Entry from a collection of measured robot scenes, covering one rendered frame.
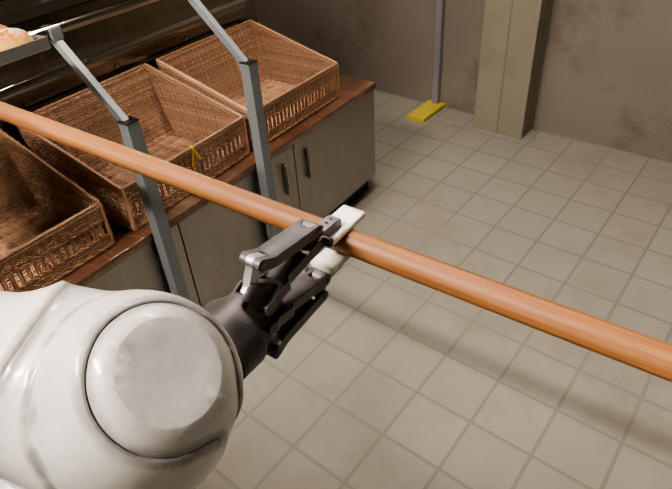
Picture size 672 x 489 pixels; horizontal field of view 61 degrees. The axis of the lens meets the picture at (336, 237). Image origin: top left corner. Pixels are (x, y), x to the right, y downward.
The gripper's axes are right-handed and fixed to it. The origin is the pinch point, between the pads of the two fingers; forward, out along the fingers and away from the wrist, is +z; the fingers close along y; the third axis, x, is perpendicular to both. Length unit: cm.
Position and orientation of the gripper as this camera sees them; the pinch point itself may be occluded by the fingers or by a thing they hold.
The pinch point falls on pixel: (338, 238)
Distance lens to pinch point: 64.6
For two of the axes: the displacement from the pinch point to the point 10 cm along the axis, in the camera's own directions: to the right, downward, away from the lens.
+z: 5.8, -5.2, 6.4
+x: 8.2, 3.1, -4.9
